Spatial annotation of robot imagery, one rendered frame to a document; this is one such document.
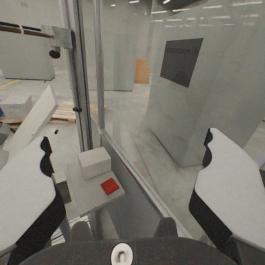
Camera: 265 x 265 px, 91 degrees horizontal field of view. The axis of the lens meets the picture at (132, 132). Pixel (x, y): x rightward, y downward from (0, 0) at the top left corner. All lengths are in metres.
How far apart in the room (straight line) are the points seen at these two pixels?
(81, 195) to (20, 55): 7.36
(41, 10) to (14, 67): 5.80
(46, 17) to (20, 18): 1.49
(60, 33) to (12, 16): 12.52
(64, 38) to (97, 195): 0.76
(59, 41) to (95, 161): 0.59
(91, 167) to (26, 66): 7.25
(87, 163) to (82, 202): 0.19
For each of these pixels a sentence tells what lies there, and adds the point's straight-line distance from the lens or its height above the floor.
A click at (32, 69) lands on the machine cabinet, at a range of 7.78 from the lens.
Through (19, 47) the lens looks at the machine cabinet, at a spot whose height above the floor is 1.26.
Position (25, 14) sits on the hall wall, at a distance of 13.03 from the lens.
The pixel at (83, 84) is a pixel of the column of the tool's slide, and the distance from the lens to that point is 0.84.
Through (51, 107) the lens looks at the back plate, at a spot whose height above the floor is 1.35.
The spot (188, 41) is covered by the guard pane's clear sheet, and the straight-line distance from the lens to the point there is 0.39.
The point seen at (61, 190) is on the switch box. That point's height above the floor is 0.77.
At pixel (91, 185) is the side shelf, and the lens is 0.82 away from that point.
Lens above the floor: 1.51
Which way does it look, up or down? 31 degrees down
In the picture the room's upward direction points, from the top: 6 degrees clockwise
